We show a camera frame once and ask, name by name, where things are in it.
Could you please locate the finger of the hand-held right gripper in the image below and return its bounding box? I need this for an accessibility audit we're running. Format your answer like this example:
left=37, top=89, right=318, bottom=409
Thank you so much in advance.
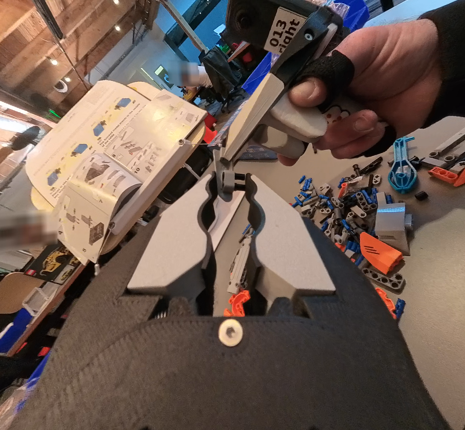
left=220, top=72, right=291, bottom=163

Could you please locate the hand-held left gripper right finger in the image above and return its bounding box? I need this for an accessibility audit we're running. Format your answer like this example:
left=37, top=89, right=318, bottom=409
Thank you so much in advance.
left=242, top=174, right=336, bottom=316

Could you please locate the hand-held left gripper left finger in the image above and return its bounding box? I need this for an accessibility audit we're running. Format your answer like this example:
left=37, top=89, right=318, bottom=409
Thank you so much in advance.
left=127, top=177, right=220, bottom=314

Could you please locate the pile of plastic building pieces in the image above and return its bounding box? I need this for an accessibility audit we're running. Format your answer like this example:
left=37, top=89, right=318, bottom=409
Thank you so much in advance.
left=294, top=131, right=465, bottom=321

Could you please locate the grey connector piece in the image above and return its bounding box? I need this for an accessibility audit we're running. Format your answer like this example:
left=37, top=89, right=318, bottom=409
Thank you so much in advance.
left=220, top=170, right=245, bottom=198

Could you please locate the turquoise connector piece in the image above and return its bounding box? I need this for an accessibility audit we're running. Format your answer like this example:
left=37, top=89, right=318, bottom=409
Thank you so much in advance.
left=387, top=137, right=418, bottom=194

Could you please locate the person's right forearm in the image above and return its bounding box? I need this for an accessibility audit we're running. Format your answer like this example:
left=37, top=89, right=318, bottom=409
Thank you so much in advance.
left=418, top=0, right=465, bottom=129

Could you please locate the person's right hand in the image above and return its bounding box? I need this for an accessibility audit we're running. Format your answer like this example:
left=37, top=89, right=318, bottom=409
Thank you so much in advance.
left=279, top=19, right=445, bottom=167

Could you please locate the black bag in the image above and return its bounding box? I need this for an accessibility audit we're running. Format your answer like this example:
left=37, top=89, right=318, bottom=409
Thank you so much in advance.
left=200, top=46, right=251, bottom=103

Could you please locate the orange panel piece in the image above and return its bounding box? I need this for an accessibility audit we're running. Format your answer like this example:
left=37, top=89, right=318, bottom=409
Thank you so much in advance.
left=360, top=232, right=404, bottom=274

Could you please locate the small blue bin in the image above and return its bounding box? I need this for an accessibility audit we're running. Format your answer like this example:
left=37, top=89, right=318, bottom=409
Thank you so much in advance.
left=331, top=0, right=371, bottom=32

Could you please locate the white panel piece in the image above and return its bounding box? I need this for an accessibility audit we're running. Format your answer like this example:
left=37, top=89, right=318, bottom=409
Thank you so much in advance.
left=374, top=201, right=413, bottom=255

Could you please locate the instruction booklet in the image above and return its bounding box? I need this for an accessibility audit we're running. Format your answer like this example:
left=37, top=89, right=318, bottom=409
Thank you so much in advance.
left=45, top=90, right=209, bottom=265

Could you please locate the white book stand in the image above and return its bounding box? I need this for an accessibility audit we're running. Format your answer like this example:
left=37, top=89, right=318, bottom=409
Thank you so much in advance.
left=26, top=80, right=218, bottom=267

